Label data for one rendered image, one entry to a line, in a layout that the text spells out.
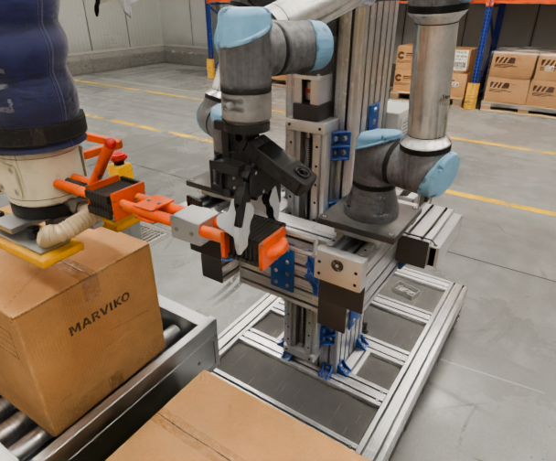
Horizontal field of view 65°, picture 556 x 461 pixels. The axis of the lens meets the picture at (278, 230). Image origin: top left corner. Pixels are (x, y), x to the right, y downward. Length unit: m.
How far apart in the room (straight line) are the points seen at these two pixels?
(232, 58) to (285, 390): 1.42
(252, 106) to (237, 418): 0.92
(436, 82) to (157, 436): 1.10
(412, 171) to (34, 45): 0.83
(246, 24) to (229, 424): 1.02
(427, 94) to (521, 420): 1.59
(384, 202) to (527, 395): 1.42
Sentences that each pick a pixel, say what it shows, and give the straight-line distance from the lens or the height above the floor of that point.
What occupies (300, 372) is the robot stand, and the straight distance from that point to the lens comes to 1.90.
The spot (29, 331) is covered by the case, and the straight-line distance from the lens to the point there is 1.18.
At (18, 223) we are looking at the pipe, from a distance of 1.14.
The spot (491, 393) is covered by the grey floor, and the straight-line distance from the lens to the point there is 2.31.
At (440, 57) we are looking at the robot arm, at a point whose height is 1.46.
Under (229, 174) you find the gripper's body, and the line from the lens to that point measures 0.69.
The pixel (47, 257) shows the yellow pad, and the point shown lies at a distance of 1.03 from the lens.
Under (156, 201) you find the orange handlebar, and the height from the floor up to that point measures 1.22.
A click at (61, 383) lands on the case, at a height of 0.70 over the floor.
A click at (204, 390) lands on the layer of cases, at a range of 1.40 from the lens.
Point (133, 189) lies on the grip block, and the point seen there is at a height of 1.23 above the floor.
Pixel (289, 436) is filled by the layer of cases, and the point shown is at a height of 0.54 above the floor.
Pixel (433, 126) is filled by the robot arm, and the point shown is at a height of 1.32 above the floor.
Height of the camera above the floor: 1.57
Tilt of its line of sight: 28 degrees down
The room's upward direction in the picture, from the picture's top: straight up
